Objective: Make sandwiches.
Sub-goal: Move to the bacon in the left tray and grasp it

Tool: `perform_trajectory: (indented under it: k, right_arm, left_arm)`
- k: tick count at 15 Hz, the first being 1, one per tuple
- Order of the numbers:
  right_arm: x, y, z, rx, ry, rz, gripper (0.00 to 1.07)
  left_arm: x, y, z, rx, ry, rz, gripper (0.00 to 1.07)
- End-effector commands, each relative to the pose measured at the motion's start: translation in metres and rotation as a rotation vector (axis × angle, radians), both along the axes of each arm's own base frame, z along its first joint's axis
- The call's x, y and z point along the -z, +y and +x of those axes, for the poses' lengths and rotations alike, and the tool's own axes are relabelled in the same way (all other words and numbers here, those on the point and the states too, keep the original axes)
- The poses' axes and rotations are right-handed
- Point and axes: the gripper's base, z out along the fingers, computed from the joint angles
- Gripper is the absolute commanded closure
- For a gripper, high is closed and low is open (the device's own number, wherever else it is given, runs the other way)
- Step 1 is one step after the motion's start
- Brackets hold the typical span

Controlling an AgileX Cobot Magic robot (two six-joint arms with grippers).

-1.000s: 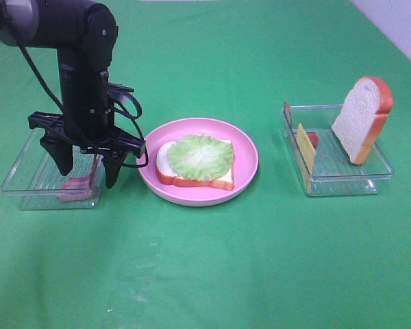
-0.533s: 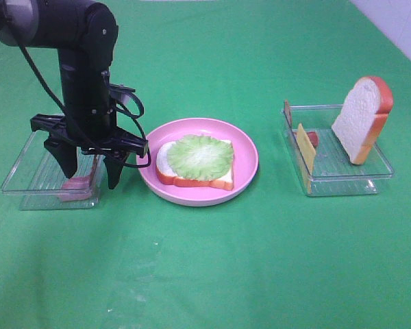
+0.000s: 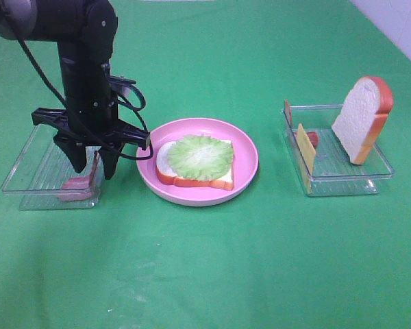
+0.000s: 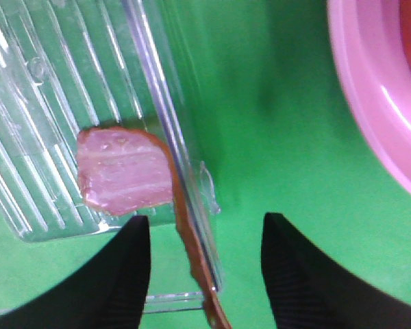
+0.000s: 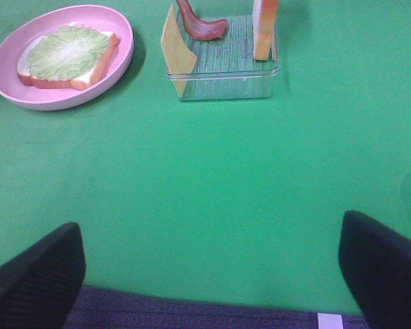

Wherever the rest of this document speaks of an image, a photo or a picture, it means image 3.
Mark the toy lettuce leaf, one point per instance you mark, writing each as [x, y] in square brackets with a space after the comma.
[200, 157]

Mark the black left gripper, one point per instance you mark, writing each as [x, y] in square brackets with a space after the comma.
[93, 128]

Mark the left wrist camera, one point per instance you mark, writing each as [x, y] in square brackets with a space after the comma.
[121, 85]

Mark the toy bacon strip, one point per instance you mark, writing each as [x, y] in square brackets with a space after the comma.
[82, 187]
[312, 135]

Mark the yellow toy cheese slice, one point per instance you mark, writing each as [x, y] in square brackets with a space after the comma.
[308, 154]

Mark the pink round plate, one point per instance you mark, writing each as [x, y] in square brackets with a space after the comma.
[245, 161]

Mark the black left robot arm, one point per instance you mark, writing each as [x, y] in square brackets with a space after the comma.
[84, 32]

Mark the clear plastic tray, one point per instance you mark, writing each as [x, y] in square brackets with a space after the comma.
[332, 174]
[40, 170]

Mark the left clear plastic tray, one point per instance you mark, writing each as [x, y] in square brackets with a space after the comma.
[40, 170]

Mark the toy bread slice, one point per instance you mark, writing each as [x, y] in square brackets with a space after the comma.
[168, 177]
[362, 117]

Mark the right clear plastic tray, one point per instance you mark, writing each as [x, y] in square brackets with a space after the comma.
[332, 174]

